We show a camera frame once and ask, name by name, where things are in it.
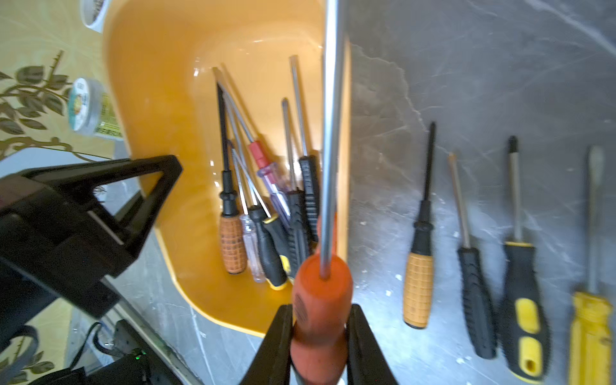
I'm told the black handled screwdriver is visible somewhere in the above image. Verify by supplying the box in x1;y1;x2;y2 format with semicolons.
448;153;497;359

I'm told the round tape tin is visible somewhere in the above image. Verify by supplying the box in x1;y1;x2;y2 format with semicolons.
67;78;124;141

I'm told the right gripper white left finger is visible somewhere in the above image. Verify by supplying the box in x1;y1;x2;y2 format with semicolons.
240;305;294;385

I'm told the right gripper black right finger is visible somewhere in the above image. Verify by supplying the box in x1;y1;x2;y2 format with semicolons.
346;304;398;385

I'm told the orange handled screwdriver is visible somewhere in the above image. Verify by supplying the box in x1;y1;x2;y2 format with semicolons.
290;1;352;384

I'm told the yellow storage box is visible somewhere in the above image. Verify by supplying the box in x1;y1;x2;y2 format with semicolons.
103;1;325;337

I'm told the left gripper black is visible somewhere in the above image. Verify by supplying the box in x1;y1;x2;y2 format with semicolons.
1;155;182;346

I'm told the purple red screwdriver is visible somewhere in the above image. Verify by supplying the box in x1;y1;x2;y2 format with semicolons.
213;67;290;229

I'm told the small clear handle screwdriver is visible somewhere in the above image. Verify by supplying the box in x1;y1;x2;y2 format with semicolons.
226;139;266;283

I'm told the black yellow cap screwdriver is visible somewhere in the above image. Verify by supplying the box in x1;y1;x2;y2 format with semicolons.
262;199;291;281

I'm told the yellow handled screwdriver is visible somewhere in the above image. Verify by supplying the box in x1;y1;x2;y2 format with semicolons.
568;145;613;384

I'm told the black ribbed handle screwdriver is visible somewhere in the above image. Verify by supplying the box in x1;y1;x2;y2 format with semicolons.
289;56;320;242

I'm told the tan grip black screwdriver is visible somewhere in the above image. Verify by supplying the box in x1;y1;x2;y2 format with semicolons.
403;122;436;330

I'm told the black round handle screwdriver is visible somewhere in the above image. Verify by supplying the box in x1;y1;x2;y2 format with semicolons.
227;141;287;291

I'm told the white potted plant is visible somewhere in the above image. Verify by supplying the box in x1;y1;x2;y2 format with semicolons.
80;0;112;33

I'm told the orange grip black shaft screwdriver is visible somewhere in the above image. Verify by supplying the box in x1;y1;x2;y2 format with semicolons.
217;85;247;274

